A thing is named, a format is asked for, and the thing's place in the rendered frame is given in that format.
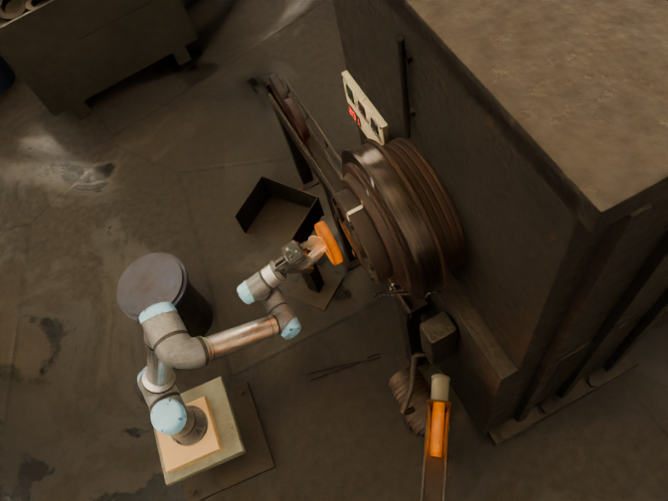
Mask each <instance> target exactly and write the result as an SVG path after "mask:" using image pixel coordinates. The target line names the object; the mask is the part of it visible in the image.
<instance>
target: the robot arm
mask: <svg viewBox="0 0 668 501"><path fill-rule="evenodd" d="M281 249H282V251H283V255H282V254H281V255H282V256H281V257H280V258H278V259H277V260H272V261H270V262H269V265H267V266H266V267H264V268H263V269H261V270H260V271H259V272H257V273H256V274H254V275H253V276H251V277H250V278H249V279H247V280H245V281H244V282H243V283H242V284H241V285H239V286H238V289H237V291H238V295H239V297H240V298H241V300H242V301H243V302H244V303H246V304H251V303H252V302H255V301H256V300H258V301H260V302H261V303H262V304H263V306H264V308H265V309H266V311H267V312H268V314H269V315H268V316H265V317H262V318H259V319H257V320H254V321H251V322H248V323H245V324H243V325H240V326H237V327H234V328H231V329H228V330H225V331H222V332H219V333H216V334H213V335H210V336H207V337H202V336H197V337H194V338H192V337H190V335H189V333H188V331H187V329H186V327H185V325H184V323H183V322H182V320H181V318H180V316H179V314H178V312H177V309H176V308H175V307H174V305H173V304H172V303H170V302H160V303H156V304H154V305H151V306H149V307H148V308H146V309H145V310H144V311H142V312H141V314H140V315H139V321H140V324H141V325H142V327H143V330H144V344H145V346H146V347H147V348H148V357H147V367H145V368H144V369H143V370H142V372H140V373H139V375H138V377H137V382H138V387H139V389H140V390H141V392H142V394H143V396H144V398H145V401H146V403H147V405H148V407H149V408H150V410H151V422H152V424H153V426H154V427H155V428H156V429H157V430H158V431H160V432H161V433H163V434H168V435H170V436H171V438H172V439H173V440H174V441H175V442H176V443H178V444H180V445H184V446H191V445H194V444H196V443H198V442H199V441H200V440H201V439H202V438H203V437H204V436H205V434H206V432H207V429H208V418H207V415H206V414H205V412H204V411H203V410H202V409H200V408H198V407H196V406H186V405H185V404H184V402H183V400H182V398H181V396H180V394H179V392H178V390H177V388H176V386H175V373H174V371H173V369H172V368H176V369H185V370H190V369H197V368H201V367H204V366H207V365H209V364H210V362H211V360H213V359H216V358H219V357H222V356H224V355H227V354H230V353H232V352H235V351H238V350H240V349H242V348H245V347H248V346H250V345H253V344H256V343H258V342H261V341H264V340H266V339H269V338H272V337H275V336H277V335H280V334H281V336H282V337H283V338H284V339H290V338H293V337H294V336H296V335H297V334H298V333H299V332H300V330H301V325H300V323H299V321H298V320H297V317H296V316H295V315H294V313H293V312H292V310H291V309H290V307H289V306H288V304H287V302H286V301H285V299H284V298H283V291H282V290H281V289H280V288H279V287H278V285H279V284H280V283H281V282H283V280H284V279H286V278H287V276H286V272H287V273H311V272H312V271H313V270H314V267H313V265H314V264H315V263H316V262H317V261H318V260H319V259H320V258H321V257H322V256H323V253H324V252H325V251H326V249H327V247H326V246H325V244H324V242H323V240H322V239H321V237H316V236H310V237H309V238H308V241H306V242H303V243H301V244H300V243H299V242H296V241H295V240H293V241H291V242H290V243H289V244H287V245H286V246H284V247H283V248H281ZM308 250H310V251H311V252H310V253H309V254H307V252H308Z"/></svg>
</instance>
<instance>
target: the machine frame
mask: <svg viewBox="0 0 668 501"><path fill-rule="evenodd" d="M333 3H334V8H335V13H336V18H337V23H338V28H339V33H340V38H341V44H342V49H343V54H344V59H345V64H346V69H347V71H348V73H349V74H350V75H351V77H352V78H353V79H354V81H355V82H356V83H357V85H358V86H359V87H360V89H361V90H362V91H363V93H364V94H365V95H366V97H367V98H368V99H369V101H370V102H371V103H372V105H373V106H374V107H375V109H376V110H377V111H378V113H379V114H380V115H381V117H382V118H383V119H384V120H385V121H386V122H387V124H388V127H389V135H390V141H392V140H394V139H396V138H398V137H401V138H404V122H403V109H402V98H401V87H400V76H399V65H398V54H397V43H396V37H397V36H399V35H402V36H404V38H405V49H406V50H407V51H408V52H409V54H410V55H411V56H412V57H413V61H412V62H410V63H408V64H407V62H406V64H407V78H408V91H409V104H410V105H411V107H412V108H413V109H414V110H415V112H416V115H415V116H413V117H411V116H410V117H411V137H410V138H407V141H409V142H410V143H411V144H412V145H413V146H414V147H415V148H416V149H417V150H418V151H419V152H420V153H421V154H422V156H423V157H424V158H425V159H426V161H427V162H428V163H429V165H430V166H431V168H432V169H433V171H434V172H435V174H436V175H437V177H438V179H439V180H440V182H441V184H442V186H443V187H444V189H445V191H446V193H447V195H448V197H449V199H450V201H451V203H452V205H453V208H454V210H455V212H456V215H457V217H458V220H459V223H460V225H461V228H462V231H463V235H464V239H465V244H466V259H465V262H464V263H462V264H460V265H459V266H457V267H455V268H453V269H451V270H449V271H448V272H447V277H448V279H447V285H446V287H445V288H443V289H437V288H435V289H433V290H441V291H442V293H438V294H432V295H430V296H429V297H427V298H426V299H425V300H426V302H428V303H429V311H428V312H426V313H425V314H423V315H421V316H420V318H421V323H423V322H425V321H426V320H427V319H429V318H431V317H433V316H435V315H437V314H438V313H440V312H443V311H445V312H446V313H447V314H448V315H449V317H450V318H451V320H452V321H453V323H454V324H455V326H456V327H457V342H456V353H455V354H454V355H452V356H450V357H449V358H447V359H445V360H443V361H441V362H439V363H438V364H437V365H438V366H439V368H440V370H441V371H442V372H443V373H444V374H445V375H446V376H448V377H449V378H450V385H451V386H452V388H453V390H454V391H455V393H456V394H457V396H458V398H459V399H460V401H461V403H462V404H463V406H464V407H465V409H466V411H467V412H468V414H469V415H470V417H471V419H472V420H473V422H474V424H475V425H476V427H477V428H478V430H479V432H480V433H481V435H482V436H484V435H486V434H487V435H488V437H489V438H490V440H491V442H492V443H493V445H494V446H495V447H497V446H499V445H501V444H502V443H504V442H506V441H508V440H509V439H511V438H513V437H515V436H516V435H518V434H520V433H522V432H523V431H525V430H527V429H529V428H530V427H532V426H534V425H536V424H537V423H539V422H541V421H543V420H545V419H546V418H549V417H551V416H552V415H554V414H556V413H558V412H559V411H561V410H563V409H565V408H566V407H568V406H570V405H572V404H573V403H575V402H577V401H579V400H580V399H582V398H584V397H586V396H587V395H589V394H591V393H593V392H595V391H596V390H598V389H600V388H602V387H603V386H605V385H607V384H609V383H610V382H612V381H614V380H616V379H617V378H619V377H621V376H623V375H624V374H626V373H628V372H630V371H631V370H633V369H635V368H636V367H637V366H638V365H639V362H638V361H637V360H636V359H635V357H634V356H633V355H632V354H631V353H630V351H631V350H632V348H633V347H634V346H635V345H636V344H637V343H638V342H639V341H640V340H641V339H642V337H643V336H644V335H645V334H646V333H647V332H648V331H649V330H650V329H651V328H652V326H653V325H654V324H655V323H656V322H657V321H658V320H659V319H660V318H661V316H662V315H663V314H664V313H665V312H666V311H667V310H668V0H333Z"/></svg>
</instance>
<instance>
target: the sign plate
mask: <svg viewBox="0 0 668 501"><path fill-rule="evenodd" d="M342 79H343V83H344V88H345V92H346V97H347V102H348V106H350V107H349V113H350V112H351V111H350V110H352V111H353V112H354V113H353V112H351V113H350V114H351V115H352V116H353V118H355V117H356V122H357V123H358V125H359V126H360V127H361V129H362V130H363V132H364V133H365V134H366V136H367V137H368V138H371V139H373V140H375V141H377V142H378V143H379V144H381V145H384V144H386V143H388V142H390V135H389V127H388V124H387V122H386V121H385V120H384V119H383V118H382V117H381V115H380V114H379V113H378V111H377V110H376V109H375V107H374V106H373V105H372V103H371V102H370V101H369V99H368V98H367V97H366V95H365V94H364V93H363V91H362V90H361V89H360V87H359V86H358V85H357V83H356V82H355V81H354V79H353V78H352V77H351V75H350V74H349V73H348V71H345V72H343V73H342ZM346 85H347V87H348V88H349V89H350V91H351V92H352V95H353V100H352V99H351V97H350V96H349V94H348V93H347V90H346ZM358 101H359V102H360V103H361V105H362V106H363V108H364V111H365V117H364V115H363V114H362V112H361V111H360V110H359V105H358ZM350 108H351V109H350ZM353 114H355V115H353ZM371 118H372V120H373V121H374V123H375V124H376V125H377V129H378V134H377V133H376V132H375V130H374V129H373V128H372V125H371ZM358 119H359V121H358Z"/></svg>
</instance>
